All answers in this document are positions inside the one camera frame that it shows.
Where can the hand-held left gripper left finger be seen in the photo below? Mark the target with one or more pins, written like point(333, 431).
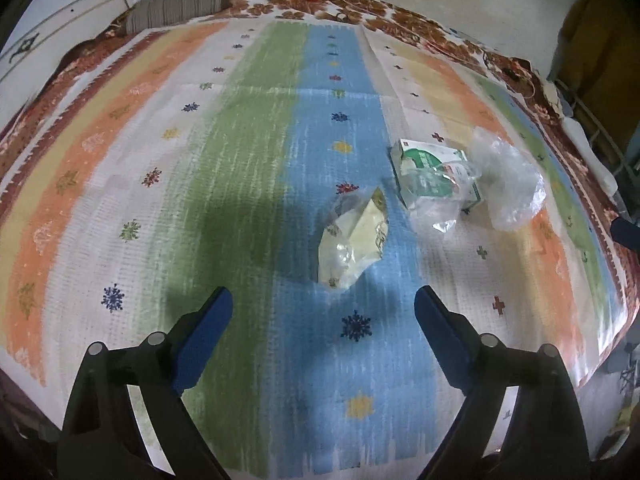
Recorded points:
point(202, 340)

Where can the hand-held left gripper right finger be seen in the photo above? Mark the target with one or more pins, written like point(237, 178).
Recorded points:
point(442, 335)

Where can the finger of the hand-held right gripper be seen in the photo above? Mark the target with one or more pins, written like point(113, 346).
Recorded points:
point(627, 232)

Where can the clear plastic wrapper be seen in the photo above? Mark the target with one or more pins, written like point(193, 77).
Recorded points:
point(440, 210)

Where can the clear plastic bag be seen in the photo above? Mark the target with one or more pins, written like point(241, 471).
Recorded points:
point(510, 185)

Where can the pale yellow plastic wrapper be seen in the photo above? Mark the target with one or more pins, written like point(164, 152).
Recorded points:
point(352, 240)

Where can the green and white carton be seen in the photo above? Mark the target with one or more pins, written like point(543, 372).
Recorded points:
point(425, 170)

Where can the white folded cloth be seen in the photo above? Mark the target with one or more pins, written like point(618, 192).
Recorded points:
point(592, 155)

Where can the metal rack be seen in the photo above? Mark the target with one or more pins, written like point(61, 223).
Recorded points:
point(605, 130)

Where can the striped multicolour mat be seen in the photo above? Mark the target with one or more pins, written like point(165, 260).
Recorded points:
point(225, 185)

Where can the yellow hanging garment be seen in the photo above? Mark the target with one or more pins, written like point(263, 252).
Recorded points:
point(600, 45)

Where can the grey striped pillow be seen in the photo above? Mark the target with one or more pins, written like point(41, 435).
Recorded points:
point(170, 2)

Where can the white headboard panel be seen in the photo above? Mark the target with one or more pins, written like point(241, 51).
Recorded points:
point(55, 25)

